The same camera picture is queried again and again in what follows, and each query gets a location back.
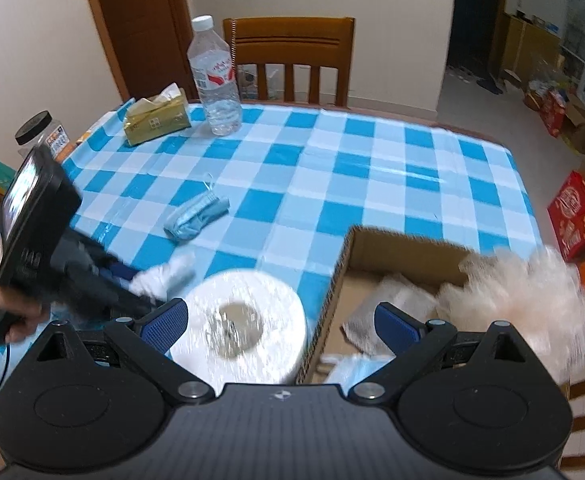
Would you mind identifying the light blue face mask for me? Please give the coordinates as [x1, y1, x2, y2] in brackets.
[321, 352, 397, 387]
[164, 189, 232, 244]

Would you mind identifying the gold tissue box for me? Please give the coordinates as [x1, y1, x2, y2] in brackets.
[122, 82, 194, 148]

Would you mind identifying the peach mesh bath loofah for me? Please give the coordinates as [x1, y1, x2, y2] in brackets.
[437, 244, 585, 382]

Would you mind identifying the blue checkered tablecloth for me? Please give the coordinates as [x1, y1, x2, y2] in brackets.
[0, 99, 544, 402]

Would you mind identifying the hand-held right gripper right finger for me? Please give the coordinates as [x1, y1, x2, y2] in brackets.
[350, 302, 544, 407]

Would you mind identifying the red snack box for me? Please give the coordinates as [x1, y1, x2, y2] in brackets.
[547, 170, 585, 262]

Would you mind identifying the red snack bag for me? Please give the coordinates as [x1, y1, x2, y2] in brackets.
[539, 89, 569, 139]

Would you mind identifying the yellow cabinet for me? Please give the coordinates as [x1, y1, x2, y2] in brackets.
[499, 11, 564, 82]

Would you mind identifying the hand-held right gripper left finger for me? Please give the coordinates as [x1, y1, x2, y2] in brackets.
[21, 297, 216, 408]

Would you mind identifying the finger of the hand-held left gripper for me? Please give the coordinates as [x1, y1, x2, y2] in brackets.
[90, 254, 140, 285]
[70, 272, 169, 322]

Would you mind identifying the clear jar black lid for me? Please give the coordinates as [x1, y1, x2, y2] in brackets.
[14, 111, 72, 162]

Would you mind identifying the white and blue plush toy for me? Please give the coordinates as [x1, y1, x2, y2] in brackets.
[129, 251, 196, 297]

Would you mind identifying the clear water bottle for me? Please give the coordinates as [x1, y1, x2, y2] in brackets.
[187, 15, 244, 137]

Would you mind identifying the toilet paper roll green wrap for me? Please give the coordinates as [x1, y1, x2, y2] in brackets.
[170, 268, 309, 387]

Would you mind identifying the cardboard box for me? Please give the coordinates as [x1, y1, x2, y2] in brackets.
[295, 225, 574, 402]

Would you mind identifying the brown wooden door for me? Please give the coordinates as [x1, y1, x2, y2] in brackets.
[79, 0, 194, 104]

